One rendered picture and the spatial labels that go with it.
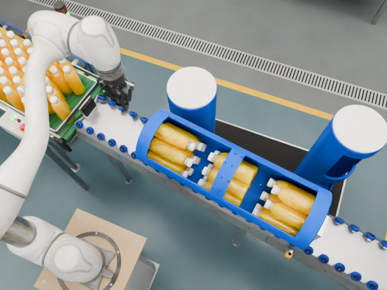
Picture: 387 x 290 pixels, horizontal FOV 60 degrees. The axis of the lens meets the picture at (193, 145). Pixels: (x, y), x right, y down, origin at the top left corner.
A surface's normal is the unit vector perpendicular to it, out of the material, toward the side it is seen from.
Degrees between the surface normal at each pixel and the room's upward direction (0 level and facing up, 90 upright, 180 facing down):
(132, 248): 1
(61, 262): 7
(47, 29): 11
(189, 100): 0
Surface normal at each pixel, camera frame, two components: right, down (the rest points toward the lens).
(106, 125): -0.04, -0.41
